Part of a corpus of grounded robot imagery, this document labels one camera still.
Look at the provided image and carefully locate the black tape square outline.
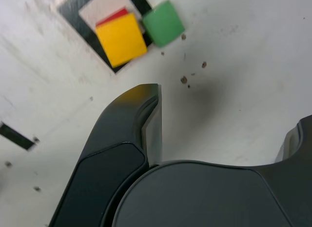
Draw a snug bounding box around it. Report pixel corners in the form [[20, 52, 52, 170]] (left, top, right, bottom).
[[57, 0, 153, 74]]

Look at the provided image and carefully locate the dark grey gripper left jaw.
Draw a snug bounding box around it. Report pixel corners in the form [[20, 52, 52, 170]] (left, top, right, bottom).
[[48, 83, 163, 227]]

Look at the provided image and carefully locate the black tape strip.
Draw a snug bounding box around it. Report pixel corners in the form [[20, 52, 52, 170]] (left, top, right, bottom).
[[0, 121, 37, 151]]

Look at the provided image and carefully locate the yellow cube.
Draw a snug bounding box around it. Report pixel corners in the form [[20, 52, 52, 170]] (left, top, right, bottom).
[[95, 12, 148, 68]]

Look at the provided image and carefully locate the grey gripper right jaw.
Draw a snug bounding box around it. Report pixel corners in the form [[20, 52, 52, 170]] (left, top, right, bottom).
[[111, 114, 312, 227]]

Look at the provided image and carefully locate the red cube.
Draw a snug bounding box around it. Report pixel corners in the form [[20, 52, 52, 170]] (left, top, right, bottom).
[[95, 7, 129, 27]]

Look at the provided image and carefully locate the green cube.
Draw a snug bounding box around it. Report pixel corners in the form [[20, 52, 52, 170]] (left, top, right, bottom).
[[141, 0, 185, 48]]

